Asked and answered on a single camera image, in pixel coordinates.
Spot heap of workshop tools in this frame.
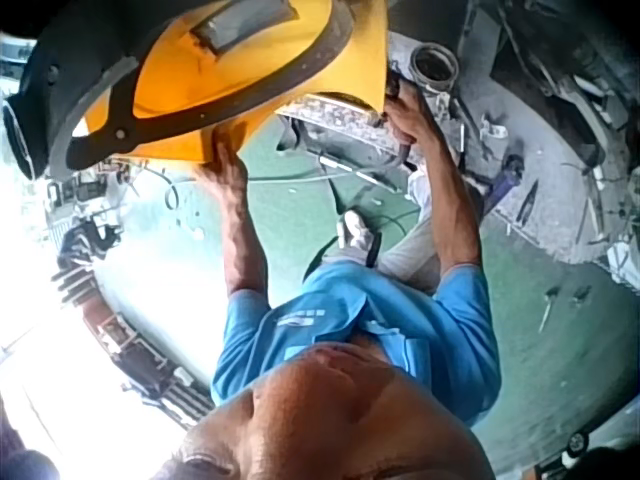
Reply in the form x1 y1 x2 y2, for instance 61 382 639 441
464 0 640 251

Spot rack of metal parts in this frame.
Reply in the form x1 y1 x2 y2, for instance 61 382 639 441
47 169 217 419

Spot purple clamp tool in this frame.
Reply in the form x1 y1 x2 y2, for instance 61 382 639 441
485 154 526 212

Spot yellow welding mask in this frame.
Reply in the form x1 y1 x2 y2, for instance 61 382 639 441
2 0 392 182

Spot person's left hand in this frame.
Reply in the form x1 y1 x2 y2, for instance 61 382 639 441
196 122 251 202

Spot person's legs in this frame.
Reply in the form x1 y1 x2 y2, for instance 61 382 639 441
319 167 451 294

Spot white metal bracket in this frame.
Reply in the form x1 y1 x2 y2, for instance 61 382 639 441
478 113 510 142

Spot white rod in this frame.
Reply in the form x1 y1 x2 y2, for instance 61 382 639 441
318 153 397 185

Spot black pliers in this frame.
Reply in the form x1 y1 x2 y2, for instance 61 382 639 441
514 179 541 225

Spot round metal workpiece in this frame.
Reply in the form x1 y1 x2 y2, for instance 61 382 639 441
274 92 426 172

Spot grey metal pipe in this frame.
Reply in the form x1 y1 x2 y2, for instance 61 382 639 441
407 43 462 104

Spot black caster wheel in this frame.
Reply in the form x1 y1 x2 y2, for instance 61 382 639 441
559 429 592 459

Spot thin white cable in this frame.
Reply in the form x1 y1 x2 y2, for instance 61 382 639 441
248 168 351 187

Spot person's right hand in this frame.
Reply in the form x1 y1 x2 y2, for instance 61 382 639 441
384 91 447 152

